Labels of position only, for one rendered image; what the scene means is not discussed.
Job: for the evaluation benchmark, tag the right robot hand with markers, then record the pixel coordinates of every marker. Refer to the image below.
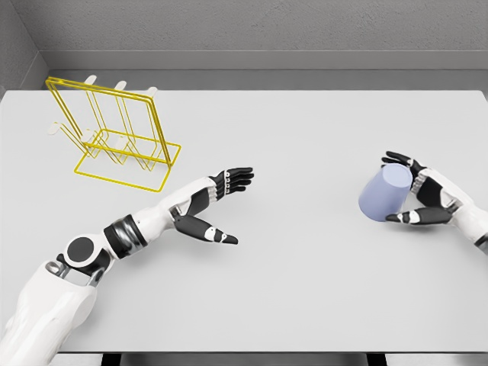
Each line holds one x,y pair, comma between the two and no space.
431,190

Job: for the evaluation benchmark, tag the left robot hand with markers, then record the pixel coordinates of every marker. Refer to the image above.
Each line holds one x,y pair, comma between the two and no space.
190,200

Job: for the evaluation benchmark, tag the lavender cup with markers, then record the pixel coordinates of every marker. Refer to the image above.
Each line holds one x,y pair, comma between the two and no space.
383,194

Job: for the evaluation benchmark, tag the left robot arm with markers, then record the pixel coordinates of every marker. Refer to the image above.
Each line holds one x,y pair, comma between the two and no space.
76,267

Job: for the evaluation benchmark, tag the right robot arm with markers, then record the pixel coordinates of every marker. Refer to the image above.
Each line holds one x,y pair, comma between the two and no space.
476,223

